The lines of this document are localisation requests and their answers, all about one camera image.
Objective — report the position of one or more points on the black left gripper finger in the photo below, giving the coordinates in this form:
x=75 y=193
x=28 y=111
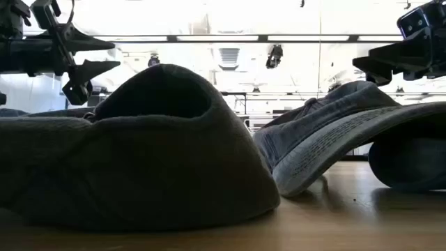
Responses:
x=83 y=42
x=82 y=75

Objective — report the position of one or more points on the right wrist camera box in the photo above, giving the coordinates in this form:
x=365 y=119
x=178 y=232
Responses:
x=413 y=21

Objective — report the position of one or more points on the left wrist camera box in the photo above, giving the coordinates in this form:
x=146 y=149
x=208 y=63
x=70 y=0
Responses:
x=45 y=12

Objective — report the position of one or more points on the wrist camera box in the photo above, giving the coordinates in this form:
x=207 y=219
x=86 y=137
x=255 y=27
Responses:
x=45 y=12
x=413 y=21

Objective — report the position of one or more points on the dark fabric hat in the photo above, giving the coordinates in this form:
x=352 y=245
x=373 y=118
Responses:
x=139 y=157

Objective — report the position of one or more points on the black ceiling spotlight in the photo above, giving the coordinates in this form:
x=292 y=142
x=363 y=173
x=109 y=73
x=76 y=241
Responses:
x=153 y=60
x=274 y=56

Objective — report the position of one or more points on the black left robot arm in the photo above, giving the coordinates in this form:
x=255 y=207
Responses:
x=12 y=17

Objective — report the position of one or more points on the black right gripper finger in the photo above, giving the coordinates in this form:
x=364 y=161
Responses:
x=376 y=69
x=397 y=52

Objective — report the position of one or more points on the background long table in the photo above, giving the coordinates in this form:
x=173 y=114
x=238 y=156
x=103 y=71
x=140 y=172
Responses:
x=313 y=95

